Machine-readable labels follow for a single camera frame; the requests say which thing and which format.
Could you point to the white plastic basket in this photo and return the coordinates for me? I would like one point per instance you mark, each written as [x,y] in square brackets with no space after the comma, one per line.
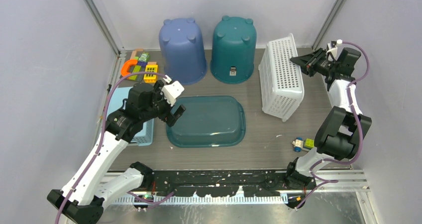
[281,81]

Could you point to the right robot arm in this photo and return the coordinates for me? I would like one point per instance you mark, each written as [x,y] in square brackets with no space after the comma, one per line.
[341,135]

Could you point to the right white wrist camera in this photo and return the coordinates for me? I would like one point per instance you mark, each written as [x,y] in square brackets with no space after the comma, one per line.
[332,47]

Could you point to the purple toy block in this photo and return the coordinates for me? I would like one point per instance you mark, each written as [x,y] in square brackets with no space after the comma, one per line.
[142,64]

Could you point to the orange toy arch block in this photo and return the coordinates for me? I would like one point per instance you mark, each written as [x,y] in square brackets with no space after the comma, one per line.
[128,67]

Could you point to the blue plastic bucket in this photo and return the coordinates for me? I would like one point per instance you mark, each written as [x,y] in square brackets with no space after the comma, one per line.
[182,47]

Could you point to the light blue plastic basket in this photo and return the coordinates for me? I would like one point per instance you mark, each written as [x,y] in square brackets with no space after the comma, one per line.
[145,136]

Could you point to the teal plastic bucket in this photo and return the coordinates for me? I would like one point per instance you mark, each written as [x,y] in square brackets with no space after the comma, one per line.
[233,49]

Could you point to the white cable duct strip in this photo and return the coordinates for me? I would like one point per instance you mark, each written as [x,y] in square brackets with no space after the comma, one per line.
[234,200]

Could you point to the yellow toy block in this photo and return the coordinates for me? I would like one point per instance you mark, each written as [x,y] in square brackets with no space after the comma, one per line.
[151,78]

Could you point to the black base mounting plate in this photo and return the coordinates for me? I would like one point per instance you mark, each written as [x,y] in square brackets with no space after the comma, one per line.
[223,183]

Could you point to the small toy car blue wheels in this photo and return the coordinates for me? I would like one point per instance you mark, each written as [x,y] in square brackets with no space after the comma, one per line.
[298,144]

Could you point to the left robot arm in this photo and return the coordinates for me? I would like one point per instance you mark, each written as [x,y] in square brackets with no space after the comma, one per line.
[83,199]

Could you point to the teal plastic basket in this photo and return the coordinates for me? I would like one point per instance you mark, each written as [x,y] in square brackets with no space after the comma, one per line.
[208,121]

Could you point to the lime green toy brick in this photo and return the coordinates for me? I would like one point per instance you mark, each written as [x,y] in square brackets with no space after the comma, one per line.
[309,143]

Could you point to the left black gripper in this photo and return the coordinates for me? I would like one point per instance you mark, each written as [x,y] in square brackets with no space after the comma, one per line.
[171,118]

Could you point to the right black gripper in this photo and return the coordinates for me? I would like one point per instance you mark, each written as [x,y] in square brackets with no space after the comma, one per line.
[310,61]

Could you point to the green numbered toy block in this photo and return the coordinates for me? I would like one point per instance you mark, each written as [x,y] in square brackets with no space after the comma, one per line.
[144,57]

